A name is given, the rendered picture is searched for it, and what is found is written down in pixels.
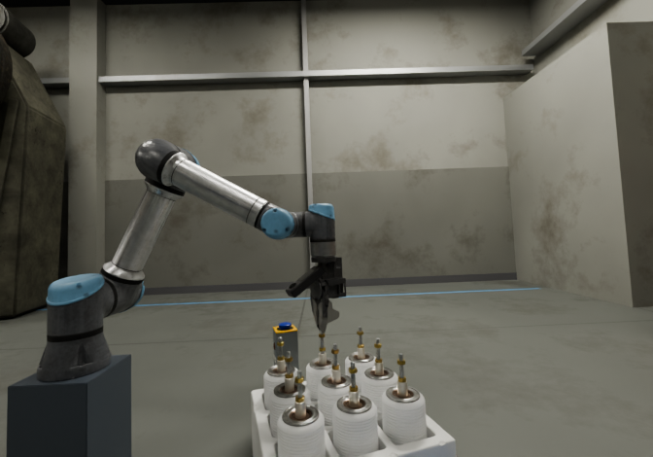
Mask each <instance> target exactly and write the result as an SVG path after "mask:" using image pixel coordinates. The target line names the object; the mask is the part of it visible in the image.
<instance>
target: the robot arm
mask: <svg viewBox="0 0 653 457"><path fill-rule="evenodd" d="M135 163H136V166H137V168H138V170H139V171H140V172H141V173H142V174H143V175H144V176H146V178H145V180H144V182H145V184H146V186H147V189H146V191H145V193H144V195H143V197H142V199H141V201H140V203H139V205H138V208H137V210H136V212H135V214H134V216H133V218H132V220H131V222H130V224H129V226H128V228H127V230H126V232H125V234H124V236H123V239H122V241H121V243H120V246H119V248H118V250H117V252H116V253H115V255H114V257H113V259H112V261H111V262H108V263H105V264H103V266H102V268H101V270H100V272H99V274H98V273H90V274H81V275H76V276H70V277H65V278H62V279H59V280H56V281H54V282H52V283H51V284H50V285H49V288H48V296H47V299H46V302H47V304H48V308H47V345H46V348H45V350H44V353H43V355H42V358H41V361H40V364H39V366H38V367H37V379H38V380H39V381H43V382H56V381H64V380H70V379H74V378H78V377H82V376H86V375H89V374H92V373H95V372H97V371H100V370H102V369H104V368H106V367H107V366H109V365H110V364H111V362H112V360H111V351H110V349H109V346H108V343H107V341H106V338H105V336H104V333H103V320H104V318H106V317H109V316H111V315H114V314H117V313H122V312H124V311H126V310H128V309H130V308H131V307H133V306H134V305H136V304H137V303H138V302H139V301H140V300H141V298H142V296H143V295H144V291H145V286H144V284H143V283H144V281H143V280H144V278H145V274H144V272H143V267H144V265H145V263H146V261H147V259H148V257H149V255H150V253H151V251H152V250H153V248H154V245H155V242H156V240H157V238H158V236H159V234H160V232H161V230H162V228H163V226H164V223H165V221H166V219H167V217H168V215H169V213H170V211H171V209H172V207H173V205H174V203H175V200H176V199H178V198H181V197H183V196H184V194H185V192H187V193H190V194H192V195H194V196H196V197H198V198H200V199H202V200H204V201H205V202H207V203H209V204H211V205H213V206H215V207H217V208H219V209H221V210H223V211H224V212H226V213H227V214H229V215H231V216H233V217H235V218H237V219H239V220H241V221H243V222H245V223H247V224H249V225H250V226H252V227H254V228H256V229H259V230H261V231H263V232H264V234H265V235H267V236H268V237H270V238H272V239H284V238H292V237H310V254H311V256H312V258H311V262H312V263H318V266H313V267H312V268H311V269H309V270H308V271H307V272H306V273H304V274H303V275H302V276H301V277H300V278H298V279H297V280H296V281H295V282H293V283H292V284H290V286H289V287H288V288H287V289H286V293H287V294H288V296H289V297H292V298H296V297H297V296H299V295H300V294H301V293H302V292H303V291H304V290H306V289H307V288H308V287H309V286H310V292H311V293H310V300H311V306H312V312H313V315H314V319H315V322H316V326H317V328H318V329H319V330H321V332H322V333H323V334H324V333H325V331H326V328H327V324H328V323H330V322H332V321H334V320H336V319H337V318H338V317H339V311H337V310H335V309H333V308H332V302H331V301H330V300H329V299H337V298H341V297H346V278H343V276H342V257H334V256H335V255H336V241H335V218H334V207H333V206H332V205H331V204H328V203H317V204H311V205H309V209H308V211H305V212H289V211H287V210H285V209H282V208H280V207H278V206H276V205H274V204H272V203H270V202H268V201H266V200H265V199H263V198H261V197H259V196H257V195H255V194H253V193H250V192H248V191H246V190H244V189H242V188H240V187H238V186H237V185H235V184H233V183H231V182H229V181H227V180H226V179H224V178H222V177H220V176H218V175H216V174H214V173H212V172H211V171H209V170H207V169H205V168H203V167H201V166H200V164H199V162H198V160H197V158H196V157H195V156H194V155H193V154H191V153H190V152H189V151H187V150H185V149H183V148H180V147H178V146H176V145H174V144H172V143H171V142H168V141H166V140H163V139H150V140H147V141H145V142H144V143H142V144H141V145H140V146H139V147H138V149H137V151H136V153H135ZM343 283H344V291H345V293H344V292H343Z"/></svg>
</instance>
